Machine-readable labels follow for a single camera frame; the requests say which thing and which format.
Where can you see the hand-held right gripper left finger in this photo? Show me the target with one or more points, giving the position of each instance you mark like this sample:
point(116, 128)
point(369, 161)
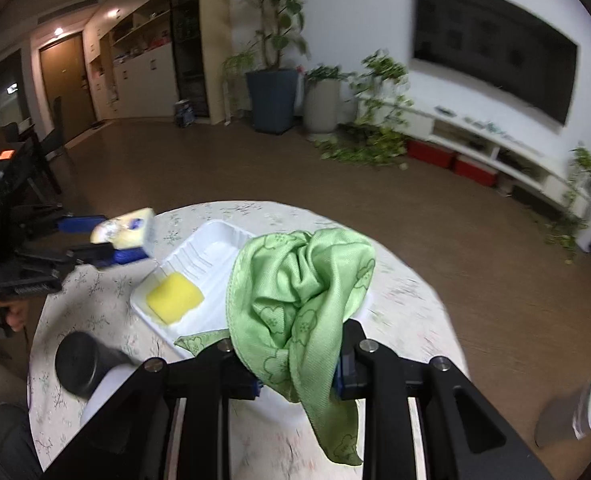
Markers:
point(240, 385)

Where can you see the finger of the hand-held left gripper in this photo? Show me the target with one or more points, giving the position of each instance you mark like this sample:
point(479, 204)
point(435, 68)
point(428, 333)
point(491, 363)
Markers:
point(82, 223)
point(125, 257)

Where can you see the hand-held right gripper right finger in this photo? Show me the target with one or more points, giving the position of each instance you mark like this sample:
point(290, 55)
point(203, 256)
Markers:
point(343, 375)

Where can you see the blue yellow snack packet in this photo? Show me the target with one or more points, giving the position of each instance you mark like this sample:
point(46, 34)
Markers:
point(125, 230)

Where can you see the white foam tray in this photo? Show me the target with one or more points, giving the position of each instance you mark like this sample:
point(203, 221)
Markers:
point(200, 255)

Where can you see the green toy vegetable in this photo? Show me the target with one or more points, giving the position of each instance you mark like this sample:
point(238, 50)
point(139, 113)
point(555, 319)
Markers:
point(295, 300)

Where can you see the person's left hand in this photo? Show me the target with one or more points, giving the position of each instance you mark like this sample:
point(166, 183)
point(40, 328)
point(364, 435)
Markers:
point(17, 315)

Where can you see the yellow sponge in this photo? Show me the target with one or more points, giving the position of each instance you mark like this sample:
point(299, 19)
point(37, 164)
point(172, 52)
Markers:
point(175, 297)

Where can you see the dark dining chair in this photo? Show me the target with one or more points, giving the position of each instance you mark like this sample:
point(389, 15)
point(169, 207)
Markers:
point(55, 140)

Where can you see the round floral tablecloth table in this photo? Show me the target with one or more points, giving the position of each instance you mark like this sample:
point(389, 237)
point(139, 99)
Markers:
point(405, 310)

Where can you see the black cylindrical container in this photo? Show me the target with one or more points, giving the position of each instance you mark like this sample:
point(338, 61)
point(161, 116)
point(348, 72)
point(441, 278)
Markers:
point(77, 360)

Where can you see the brown door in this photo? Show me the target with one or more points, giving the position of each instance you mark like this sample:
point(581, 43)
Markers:
point(67, 85)

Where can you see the tall plant in dark pot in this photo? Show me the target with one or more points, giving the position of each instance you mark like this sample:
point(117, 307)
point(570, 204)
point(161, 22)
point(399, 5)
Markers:
point(271, 100)

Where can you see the dark glass display cabinet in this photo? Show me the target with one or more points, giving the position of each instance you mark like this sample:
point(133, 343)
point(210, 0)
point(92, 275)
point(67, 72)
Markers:
point(190, 35)

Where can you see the person's dark clothing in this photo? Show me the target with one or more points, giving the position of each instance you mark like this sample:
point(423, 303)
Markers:
point(2, 440)

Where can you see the thin-leaved plant on stand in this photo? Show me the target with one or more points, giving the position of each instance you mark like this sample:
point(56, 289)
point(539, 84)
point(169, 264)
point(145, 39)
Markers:
point(238, 67)

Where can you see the grey cylinder with white top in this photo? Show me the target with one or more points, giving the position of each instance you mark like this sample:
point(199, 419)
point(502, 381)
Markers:
point(560, 417)

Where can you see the red storage box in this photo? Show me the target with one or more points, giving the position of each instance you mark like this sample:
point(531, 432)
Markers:
point(475, 170)
point(430, 154)

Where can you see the plant in grey ribbed pot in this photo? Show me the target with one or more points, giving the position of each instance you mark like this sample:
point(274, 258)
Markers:
point(321, 105)

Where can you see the trailing vine plant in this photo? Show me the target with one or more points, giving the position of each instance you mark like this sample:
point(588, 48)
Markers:
point(380, 110)

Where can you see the white television cabinet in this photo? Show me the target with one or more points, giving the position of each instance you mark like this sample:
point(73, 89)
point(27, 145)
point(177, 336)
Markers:
point(525, 160)

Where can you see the leafy plant in white pot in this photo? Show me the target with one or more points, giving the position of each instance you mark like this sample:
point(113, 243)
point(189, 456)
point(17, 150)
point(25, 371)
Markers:
point(588, 170)

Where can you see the white wall cabinets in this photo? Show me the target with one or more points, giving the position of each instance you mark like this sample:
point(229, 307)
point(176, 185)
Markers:
point(135, 70)

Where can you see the wall-mounted television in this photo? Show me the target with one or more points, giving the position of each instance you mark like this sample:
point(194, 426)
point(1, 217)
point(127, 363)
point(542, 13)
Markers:
point(495, 50)

